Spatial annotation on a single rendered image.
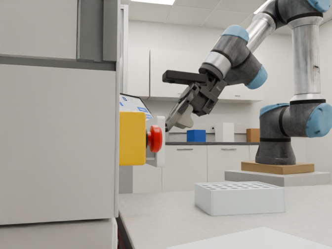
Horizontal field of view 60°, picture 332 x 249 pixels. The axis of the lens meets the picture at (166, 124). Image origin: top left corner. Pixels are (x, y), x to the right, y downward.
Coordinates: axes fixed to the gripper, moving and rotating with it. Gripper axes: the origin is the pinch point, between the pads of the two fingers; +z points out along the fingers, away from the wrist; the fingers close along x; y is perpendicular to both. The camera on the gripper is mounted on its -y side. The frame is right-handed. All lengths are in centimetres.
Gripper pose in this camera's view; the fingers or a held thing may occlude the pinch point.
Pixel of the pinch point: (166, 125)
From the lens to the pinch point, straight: 76.5
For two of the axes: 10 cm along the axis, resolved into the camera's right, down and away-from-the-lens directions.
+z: -5.6, 8.1, -2.0
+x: -2.5, 0.7, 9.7
